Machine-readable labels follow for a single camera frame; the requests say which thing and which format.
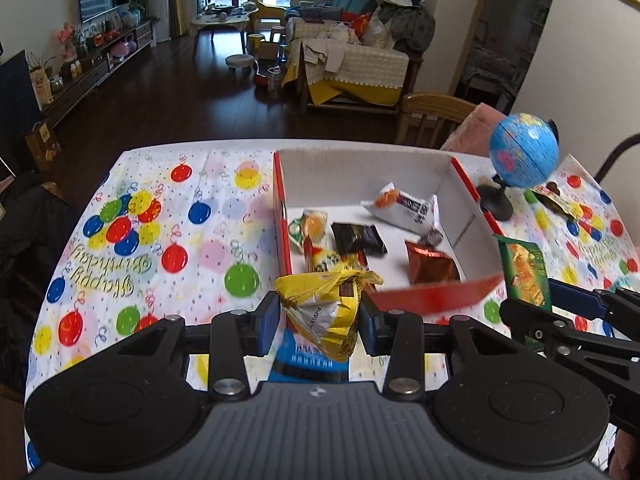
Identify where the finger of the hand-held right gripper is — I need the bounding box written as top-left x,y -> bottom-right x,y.
500,297 -> 581,356
547,280 -> 640,321

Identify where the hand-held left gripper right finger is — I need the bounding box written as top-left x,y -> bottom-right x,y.
360,292 -> 531,401

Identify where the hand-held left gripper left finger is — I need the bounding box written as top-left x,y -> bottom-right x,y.
107,291 -> 282,401

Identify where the red-brown snack packet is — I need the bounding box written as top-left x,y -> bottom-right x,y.
404,240 -> 461,286

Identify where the black and gold snack packet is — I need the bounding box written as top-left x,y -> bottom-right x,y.
331,221 -> 388,257

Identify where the green white orange snack packet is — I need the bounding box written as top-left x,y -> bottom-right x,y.
287,209 -> 330,253

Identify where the silver and orange snack packet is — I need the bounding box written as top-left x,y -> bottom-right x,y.
361,182 -> 441,236

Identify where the red cardboard box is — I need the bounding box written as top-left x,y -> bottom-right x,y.
272,147 -> 506,318

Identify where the blue snack packet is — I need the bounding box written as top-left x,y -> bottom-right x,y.
270,332 -> 361,386

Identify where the dark green and yellow packet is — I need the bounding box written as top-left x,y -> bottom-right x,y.
525,182 -> 583,223

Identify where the balloon print tablecloth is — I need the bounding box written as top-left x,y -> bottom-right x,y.
25,147 -> 640,471

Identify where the grey desk lamp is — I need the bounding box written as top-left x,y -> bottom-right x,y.
595,132 -> 640,181

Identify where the blue desk globe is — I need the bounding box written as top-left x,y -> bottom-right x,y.
475,112 -> 561,221

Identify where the pink cloth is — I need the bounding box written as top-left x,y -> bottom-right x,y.
440,102 -> 511,153

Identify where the wooden chair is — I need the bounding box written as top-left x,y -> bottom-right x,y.
395,92 -> 478,148

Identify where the sofa with cream cover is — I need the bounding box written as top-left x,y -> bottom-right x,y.
282,0 -> 436,118

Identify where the small round stool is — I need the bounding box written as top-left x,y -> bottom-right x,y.
225,54 -> 257,77

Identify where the brown paper bag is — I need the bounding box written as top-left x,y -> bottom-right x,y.
25,120 -> 63,171

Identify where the pile of clothes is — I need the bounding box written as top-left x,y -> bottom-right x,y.
360,0 -> 436,53

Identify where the coffee table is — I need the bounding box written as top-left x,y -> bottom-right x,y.
190,2 -> 260,48

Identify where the television cabinet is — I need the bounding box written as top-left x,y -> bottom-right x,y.
40,19 -> 153,126

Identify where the dark flat panel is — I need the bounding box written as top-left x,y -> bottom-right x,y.
0,50 -> 43,181

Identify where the pink flower bouquet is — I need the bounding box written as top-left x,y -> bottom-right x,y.
56,22 -> 78,58

